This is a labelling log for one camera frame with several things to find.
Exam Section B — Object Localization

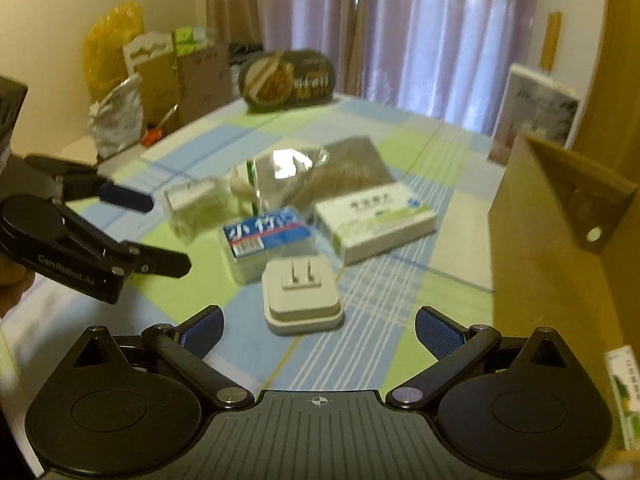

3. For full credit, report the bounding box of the blue floss pick box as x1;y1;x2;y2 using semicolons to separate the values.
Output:
220;206;317;285

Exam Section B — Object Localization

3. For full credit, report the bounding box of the white power adapter plug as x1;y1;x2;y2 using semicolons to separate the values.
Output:
262;256;344;335

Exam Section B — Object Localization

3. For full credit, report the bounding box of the green throat spray box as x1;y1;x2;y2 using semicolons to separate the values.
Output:
605;346;640;451

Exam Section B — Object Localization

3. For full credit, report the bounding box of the person's left hand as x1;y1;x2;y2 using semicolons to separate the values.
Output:
0;255;35;318

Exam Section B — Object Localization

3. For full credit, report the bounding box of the crumpled white plastic bag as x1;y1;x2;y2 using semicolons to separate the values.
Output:
87;73;144;159

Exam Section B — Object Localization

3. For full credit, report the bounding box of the white plastic spoon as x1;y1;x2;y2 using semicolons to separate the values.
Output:
229;167;258;203

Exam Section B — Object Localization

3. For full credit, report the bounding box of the yellow plastic bag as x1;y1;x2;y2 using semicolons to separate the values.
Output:
82;0;144;102

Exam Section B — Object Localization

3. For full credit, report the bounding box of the large brown cardboard box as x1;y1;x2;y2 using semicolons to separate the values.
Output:
488;136;639;412

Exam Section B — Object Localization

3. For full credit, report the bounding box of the brown cardboard packaging stack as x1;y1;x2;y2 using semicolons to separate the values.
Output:
122;27;232;133

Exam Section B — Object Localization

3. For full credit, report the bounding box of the white green medicine box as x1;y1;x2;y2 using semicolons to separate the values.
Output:
314;182;437;266

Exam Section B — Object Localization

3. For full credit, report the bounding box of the silver foil pouch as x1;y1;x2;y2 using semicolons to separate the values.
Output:
246;136;393;214

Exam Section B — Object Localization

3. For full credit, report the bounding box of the dark oval instant meal bowl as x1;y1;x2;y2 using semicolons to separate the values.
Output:
238;50;336;113

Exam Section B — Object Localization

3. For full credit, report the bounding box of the white humidifier box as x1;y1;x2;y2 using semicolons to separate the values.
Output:
488;63;579;166

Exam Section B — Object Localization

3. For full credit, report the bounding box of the purple curtain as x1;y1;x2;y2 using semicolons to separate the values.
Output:
206;0;535;134

